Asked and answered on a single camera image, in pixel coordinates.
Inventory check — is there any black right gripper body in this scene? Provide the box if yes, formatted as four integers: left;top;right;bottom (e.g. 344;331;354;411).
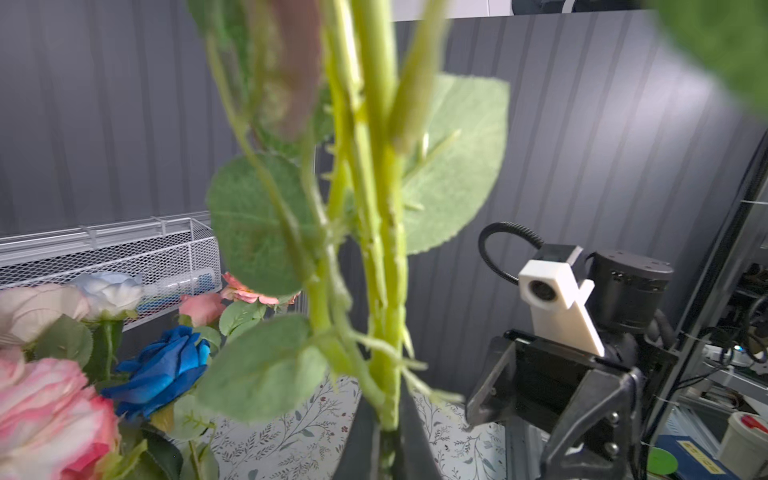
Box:
466;330;678;479

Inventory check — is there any white wire wall basket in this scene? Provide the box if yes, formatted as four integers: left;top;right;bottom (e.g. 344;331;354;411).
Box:
1;211;223;330

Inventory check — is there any blue rose stem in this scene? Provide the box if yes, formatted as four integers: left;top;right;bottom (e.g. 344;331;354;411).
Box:
101;326;211;420

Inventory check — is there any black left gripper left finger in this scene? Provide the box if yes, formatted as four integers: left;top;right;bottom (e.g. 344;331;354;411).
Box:
332;398;381;480

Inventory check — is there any right black corrugated cable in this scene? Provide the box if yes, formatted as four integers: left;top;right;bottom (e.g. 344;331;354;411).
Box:
477;221;545;286

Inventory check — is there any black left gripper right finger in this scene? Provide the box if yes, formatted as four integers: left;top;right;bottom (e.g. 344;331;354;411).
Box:
395;384;442;480

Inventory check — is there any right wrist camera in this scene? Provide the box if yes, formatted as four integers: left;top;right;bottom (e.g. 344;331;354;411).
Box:
518;244;605;357

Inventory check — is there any peach spray rose branch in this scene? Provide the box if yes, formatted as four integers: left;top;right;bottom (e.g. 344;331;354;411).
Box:
178;272;300;327

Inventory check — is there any floral patterned table mat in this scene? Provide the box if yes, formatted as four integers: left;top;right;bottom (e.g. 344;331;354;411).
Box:
211;377;508;479

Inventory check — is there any white rose stem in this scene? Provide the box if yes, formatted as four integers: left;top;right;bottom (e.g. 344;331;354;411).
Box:
70;272;144;320

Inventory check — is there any cream rose stem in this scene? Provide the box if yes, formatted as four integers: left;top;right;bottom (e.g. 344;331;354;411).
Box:
1;284;90;347

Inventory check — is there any white green spray stem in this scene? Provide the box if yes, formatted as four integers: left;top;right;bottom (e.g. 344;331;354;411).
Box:
185;0;768;480

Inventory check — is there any large pale pink rose stem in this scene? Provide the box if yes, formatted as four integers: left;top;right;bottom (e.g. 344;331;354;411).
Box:
1;347;120;479

